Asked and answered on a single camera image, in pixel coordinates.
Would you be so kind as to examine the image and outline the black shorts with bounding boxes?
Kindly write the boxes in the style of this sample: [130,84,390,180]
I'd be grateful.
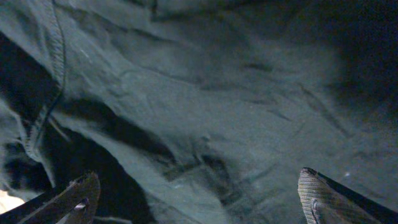
[1,0,397,223]

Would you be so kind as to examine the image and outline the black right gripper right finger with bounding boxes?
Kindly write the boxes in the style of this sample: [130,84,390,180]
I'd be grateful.
[297,167,397,224]

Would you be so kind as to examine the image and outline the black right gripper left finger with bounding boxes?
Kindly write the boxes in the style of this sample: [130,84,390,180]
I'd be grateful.
[1,172,101,224]

